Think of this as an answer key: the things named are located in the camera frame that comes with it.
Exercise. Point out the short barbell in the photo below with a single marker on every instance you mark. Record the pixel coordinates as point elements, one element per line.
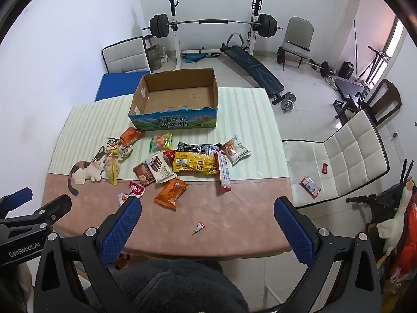
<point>324,67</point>

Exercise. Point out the chrome dumbbell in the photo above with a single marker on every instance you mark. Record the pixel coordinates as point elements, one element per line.
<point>288,102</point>

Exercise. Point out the black snack packet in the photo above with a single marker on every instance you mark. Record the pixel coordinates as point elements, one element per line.
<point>197,148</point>

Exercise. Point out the blue floor mat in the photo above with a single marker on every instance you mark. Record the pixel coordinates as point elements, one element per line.
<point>114,86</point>

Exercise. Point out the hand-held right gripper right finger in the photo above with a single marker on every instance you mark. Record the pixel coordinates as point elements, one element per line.
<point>293,231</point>

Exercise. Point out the white snack bag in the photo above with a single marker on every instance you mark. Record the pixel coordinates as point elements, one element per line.
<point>236,149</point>

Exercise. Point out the grey office chair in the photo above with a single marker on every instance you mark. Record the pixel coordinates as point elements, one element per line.
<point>299,31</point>

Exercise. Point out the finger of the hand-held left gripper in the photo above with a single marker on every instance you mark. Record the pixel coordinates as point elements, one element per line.
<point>18,196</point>
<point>52,207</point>

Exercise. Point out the barbell with black plates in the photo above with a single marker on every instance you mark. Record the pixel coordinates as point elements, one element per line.
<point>211,22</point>

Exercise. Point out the white quilted chair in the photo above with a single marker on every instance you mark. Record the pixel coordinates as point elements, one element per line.
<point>352,150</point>

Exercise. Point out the large orange snack packet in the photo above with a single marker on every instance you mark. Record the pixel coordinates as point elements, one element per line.
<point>171,194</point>

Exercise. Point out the black sit-up bench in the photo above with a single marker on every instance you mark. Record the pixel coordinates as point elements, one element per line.
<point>257,68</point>

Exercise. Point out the tiny red wrapper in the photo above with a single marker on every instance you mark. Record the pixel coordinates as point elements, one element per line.
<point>198,227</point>

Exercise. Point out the brown snack packet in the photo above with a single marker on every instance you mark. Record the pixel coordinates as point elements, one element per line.
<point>143,174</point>

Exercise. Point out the grey gas cylinder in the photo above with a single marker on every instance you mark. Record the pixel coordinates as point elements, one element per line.
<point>153,53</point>

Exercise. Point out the small red snack packet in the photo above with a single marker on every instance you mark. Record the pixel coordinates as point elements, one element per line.
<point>136,189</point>

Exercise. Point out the green candy bag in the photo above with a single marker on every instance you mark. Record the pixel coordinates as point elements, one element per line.
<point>161,141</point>

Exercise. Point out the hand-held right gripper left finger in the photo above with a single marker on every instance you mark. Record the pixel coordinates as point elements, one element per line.
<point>120,231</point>

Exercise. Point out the long red-white snack packet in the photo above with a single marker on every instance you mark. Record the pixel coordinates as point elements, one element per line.
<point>224,171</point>

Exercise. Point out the large yellow snack packet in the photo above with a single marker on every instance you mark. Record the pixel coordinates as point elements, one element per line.
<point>194,163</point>

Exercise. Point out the small cat-print snack packet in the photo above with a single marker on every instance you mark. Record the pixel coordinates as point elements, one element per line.
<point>125,151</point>
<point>112,142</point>

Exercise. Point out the white goose plush toy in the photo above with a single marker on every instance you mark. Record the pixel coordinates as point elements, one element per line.
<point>394,225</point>

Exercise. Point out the cardboard box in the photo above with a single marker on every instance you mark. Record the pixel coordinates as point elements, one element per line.
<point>172,122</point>

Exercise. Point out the black speaker box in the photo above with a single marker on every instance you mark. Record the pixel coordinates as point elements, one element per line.
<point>346,70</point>

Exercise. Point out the small orange-white snack packet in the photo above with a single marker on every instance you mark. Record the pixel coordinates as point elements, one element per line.
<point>123,198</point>

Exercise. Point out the person's dark fleece clothing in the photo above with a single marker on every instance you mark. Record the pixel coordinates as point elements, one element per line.
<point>176,287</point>

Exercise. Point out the white padded chair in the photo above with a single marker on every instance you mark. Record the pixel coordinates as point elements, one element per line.
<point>125,57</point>

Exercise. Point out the white biscuit box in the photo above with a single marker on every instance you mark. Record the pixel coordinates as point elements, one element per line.
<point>159,166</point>

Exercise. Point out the striped cat-print table mat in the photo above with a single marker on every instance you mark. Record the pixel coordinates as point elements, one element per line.
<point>228,208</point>

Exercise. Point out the black metal stand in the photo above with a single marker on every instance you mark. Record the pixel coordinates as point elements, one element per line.
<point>374,62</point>

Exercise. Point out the narrow yellow snack packet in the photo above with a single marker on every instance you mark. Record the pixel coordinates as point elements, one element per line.
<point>114,171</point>

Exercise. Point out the flat red packet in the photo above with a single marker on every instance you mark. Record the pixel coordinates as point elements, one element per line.
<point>325,168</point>

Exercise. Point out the red plastic bag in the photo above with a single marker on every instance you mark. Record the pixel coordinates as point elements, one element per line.
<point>407,244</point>

